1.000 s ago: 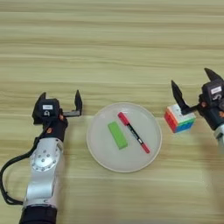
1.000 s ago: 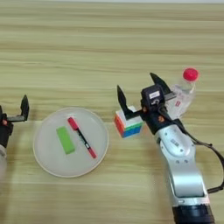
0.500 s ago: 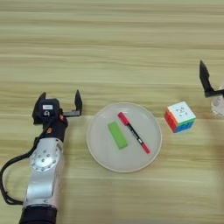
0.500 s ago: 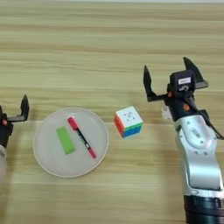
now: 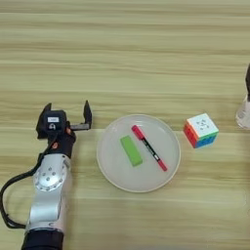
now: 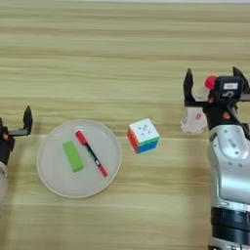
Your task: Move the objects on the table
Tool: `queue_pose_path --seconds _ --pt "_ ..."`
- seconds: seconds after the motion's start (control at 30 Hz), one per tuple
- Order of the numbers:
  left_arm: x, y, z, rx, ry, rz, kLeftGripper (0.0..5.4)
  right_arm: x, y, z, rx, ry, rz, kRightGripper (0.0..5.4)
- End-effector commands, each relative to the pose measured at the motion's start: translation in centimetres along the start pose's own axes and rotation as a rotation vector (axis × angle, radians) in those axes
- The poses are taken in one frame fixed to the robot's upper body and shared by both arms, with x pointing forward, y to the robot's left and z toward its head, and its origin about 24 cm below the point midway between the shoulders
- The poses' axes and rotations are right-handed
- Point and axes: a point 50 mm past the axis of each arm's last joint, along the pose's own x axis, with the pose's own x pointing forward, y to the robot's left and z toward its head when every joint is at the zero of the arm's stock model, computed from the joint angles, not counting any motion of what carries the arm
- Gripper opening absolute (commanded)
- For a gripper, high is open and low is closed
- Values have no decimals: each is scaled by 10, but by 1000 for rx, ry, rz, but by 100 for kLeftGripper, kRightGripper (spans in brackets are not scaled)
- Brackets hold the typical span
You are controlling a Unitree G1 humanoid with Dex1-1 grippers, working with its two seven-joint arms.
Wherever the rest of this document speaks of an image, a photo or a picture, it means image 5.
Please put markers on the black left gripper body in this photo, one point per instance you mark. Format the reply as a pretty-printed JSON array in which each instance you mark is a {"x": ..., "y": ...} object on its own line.
[{"x": 62, "y": 145}]

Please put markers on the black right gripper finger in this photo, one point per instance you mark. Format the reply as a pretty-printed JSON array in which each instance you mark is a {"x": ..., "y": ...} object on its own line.
[{"x": 248, "y": 81}]

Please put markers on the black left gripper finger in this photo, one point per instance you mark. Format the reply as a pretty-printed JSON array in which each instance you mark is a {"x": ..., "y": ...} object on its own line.
[
  {"x": 87, "y": 114},
  {"x": 39, "y": 122}
]

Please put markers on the clear red-capped water bottle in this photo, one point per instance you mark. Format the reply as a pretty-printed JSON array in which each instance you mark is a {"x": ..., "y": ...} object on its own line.
[{"x": 244, "y": 115}]

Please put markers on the multicoloured puzzle cube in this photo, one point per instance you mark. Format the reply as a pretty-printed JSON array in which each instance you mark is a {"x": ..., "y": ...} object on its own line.
[{"x": 201, "y": 128}]

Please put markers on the red and black marker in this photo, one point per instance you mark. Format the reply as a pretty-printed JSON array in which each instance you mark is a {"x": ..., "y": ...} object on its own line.
[{"x": 149, "y": 148}]

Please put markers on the black labelled box left gripper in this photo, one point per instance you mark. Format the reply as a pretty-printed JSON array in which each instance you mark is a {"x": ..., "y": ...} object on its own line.
[{"x": 53, "y": 119}]

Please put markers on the green rectangular block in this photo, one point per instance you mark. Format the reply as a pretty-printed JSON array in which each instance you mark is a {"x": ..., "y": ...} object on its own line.
[{"x": 131, "y": 151}]

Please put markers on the round beige plate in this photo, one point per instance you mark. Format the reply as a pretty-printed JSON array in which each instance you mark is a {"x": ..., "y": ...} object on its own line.
[{"x": 114, "y": 172}]

